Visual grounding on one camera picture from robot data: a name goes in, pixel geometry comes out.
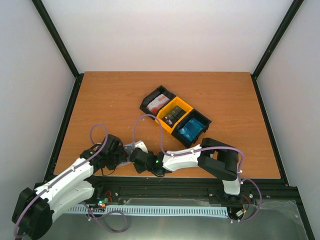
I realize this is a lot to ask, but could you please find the black card bin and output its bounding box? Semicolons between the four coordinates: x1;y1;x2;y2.
139;85;176;119
171;109;212;148

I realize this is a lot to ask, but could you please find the yellow card bin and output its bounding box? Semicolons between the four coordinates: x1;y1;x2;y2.
156;96;194;134

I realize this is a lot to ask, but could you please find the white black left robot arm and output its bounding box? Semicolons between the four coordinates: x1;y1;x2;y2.
11;134;126;240

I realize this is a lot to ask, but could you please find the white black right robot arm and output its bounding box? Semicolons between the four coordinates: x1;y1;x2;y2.
129;138;245;196

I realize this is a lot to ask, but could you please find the blue card stack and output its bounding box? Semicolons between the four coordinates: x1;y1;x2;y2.
178;117;205;142

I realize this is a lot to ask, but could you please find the red white card stack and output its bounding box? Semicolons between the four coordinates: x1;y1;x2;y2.
146;94;170;114

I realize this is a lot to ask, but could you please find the black card stack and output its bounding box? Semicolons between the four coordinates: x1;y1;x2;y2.
162;105;186;127

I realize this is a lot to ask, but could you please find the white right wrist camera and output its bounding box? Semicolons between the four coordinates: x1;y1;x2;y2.
134;140;148;153

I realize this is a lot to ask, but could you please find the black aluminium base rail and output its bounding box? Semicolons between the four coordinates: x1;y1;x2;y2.
29;174;301;208

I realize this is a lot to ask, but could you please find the left electronics board with wires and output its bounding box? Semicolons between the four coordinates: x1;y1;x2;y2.
96;190;113;208

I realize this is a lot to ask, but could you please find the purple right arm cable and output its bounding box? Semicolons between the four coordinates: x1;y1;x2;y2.
131;113;263;223

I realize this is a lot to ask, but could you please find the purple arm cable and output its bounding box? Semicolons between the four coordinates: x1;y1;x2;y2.
13;123;109;238
131;113;263;223

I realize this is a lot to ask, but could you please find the light blue slotted cable duct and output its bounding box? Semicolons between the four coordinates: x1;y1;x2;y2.
67;202;229;217

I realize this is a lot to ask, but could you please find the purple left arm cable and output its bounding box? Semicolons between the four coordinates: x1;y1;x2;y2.
13;123;109;238

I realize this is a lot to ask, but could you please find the right connector with wires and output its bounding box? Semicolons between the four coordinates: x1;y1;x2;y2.
235;195;251;220

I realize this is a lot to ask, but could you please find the metal base plate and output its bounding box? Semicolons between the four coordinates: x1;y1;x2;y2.
43;198;314;240

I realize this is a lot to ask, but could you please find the black left frame post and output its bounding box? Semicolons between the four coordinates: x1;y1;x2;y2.
31;0;81;75

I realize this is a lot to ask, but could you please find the black frame post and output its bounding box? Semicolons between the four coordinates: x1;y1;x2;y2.
252;0;306;75
31;0;81;75

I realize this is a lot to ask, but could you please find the black right frame post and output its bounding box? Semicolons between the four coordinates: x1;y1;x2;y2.
252;0;306;75

